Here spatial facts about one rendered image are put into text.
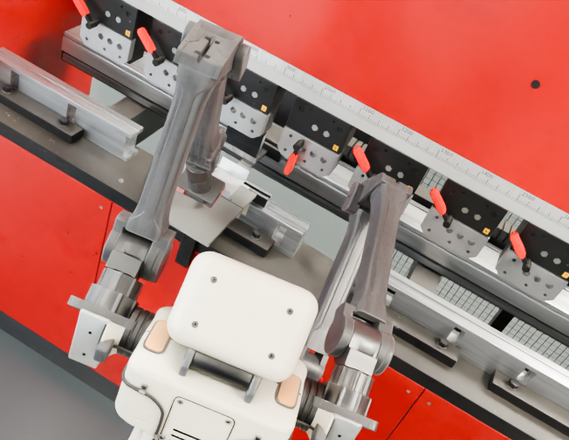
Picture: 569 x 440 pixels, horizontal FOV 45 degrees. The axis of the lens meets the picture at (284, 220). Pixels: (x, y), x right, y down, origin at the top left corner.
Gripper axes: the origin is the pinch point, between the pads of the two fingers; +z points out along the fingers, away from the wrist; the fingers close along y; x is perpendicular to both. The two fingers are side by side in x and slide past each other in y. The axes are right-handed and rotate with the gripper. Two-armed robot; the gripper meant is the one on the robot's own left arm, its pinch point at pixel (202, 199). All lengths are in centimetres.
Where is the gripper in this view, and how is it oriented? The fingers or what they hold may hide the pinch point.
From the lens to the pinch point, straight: 171.3
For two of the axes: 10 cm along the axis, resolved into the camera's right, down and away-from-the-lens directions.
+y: -8.6, -4.8, 1.5
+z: -0.7, 4.0, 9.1
